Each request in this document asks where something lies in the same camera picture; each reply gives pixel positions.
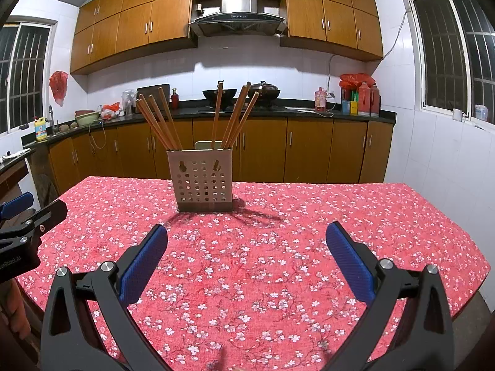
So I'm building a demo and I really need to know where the black wok with lid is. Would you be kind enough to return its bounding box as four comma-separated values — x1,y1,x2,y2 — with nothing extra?
247,80,281,106

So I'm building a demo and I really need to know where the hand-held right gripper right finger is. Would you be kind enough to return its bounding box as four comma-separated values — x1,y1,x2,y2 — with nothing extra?
325,222,455,371

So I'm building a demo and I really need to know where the white wall cable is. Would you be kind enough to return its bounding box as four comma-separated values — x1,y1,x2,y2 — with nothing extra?
381,8,411,60

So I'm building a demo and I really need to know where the dark wooden cutting board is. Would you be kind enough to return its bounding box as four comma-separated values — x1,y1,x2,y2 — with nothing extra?
136,84,171,114

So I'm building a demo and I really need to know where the red floral tablecloth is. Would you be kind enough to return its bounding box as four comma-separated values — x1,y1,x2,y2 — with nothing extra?
17,176,492,371

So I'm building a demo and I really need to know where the black kitchen countertop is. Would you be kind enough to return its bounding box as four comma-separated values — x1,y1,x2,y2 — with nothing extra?
0,98,398,171

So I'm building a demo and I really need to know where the red and white plastic bag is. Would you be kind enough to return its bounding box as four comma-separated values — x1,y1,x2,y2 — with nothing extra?
98,101,125,118

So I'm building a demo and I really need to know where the red oil bottle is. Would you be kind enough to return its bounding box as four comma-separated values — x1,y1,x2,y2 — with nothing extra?
358,82,371,117
369,84,381,117

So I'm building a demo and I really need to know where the beige perforated utensil holder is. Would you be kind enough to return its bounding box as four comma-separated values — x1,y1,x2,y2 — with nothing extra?
167,148,234,213

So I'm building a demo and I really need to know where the clear plastic bag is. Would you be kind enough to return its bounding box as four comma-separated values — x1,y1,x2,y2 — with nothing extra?
122,89,139,114

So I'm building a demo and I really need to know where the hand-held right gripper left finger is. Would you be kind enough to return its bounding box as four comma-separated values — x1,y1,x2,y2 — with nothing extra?
41,224,173,371

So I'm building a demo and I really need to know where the white power cord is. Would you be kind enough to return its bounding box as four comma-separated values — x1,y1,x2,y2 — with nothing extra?
298,54,337,118

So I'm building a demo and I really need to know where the barred window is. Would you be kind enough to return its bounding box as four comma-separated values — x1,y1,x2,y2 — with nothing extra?
402,0,495,122
0,15,58,136

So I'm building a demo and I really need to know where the green basin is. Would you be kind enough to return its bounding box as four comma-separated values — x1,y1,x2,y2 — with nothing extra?
74,109,100,126

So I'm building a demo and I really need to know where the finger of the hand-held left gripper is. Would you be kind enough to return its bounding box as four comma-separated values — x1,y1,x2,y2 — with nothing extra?
0,191,35,221
21,199,69,236

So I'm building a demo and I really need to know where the person's left hand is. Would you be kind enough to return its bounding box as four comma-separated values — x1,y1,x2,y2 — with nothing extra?
0,278,29,331

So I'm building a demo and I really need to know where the thin hanging cord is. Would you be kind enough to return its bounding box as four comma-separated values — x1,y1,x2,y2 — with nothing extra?
88,122,108,151

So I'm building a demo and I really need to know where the steel range hood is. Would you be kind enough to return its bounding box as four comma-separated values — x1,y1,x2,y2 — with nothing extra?
189,0,289,38

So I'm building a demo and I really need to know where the black gas stove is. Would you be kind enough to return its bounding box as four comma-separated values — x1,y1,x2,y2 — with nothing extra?
197,104,287,113

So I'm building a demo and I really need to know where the row of wooden base cabinets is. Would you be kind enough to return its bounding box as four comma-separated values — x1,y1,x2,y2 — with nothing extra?
47,118,397,196

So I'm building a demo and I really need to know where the black wok with handle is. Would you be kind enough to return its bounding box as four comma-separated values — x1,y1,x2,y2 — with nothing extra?
202,81,237,108

